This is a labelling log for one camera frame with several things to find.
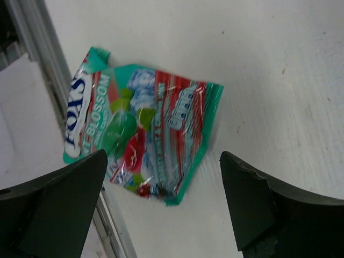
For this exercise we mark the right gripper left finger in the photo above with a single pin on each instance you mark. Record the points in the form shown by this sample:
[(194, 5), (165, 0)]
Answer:
[(50, 216)]

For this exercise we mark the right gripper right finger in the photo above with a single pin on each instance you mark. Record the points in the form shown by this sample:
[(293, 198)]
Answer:
[(272, 218)]

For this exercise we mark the teal Fox's candy bag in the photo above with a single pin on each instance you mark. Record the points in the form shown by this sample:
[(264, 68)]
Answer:
[(154, 126)]

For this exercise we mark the white paper sheet front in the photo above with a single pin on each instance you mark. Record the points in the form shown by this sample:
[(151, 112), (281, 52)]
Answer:
[(31, 140)]

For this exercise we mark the aluminium table frame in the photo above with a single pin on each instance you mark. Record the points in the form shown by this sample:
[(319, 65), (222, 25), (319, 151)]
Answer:
[(38, 38)]

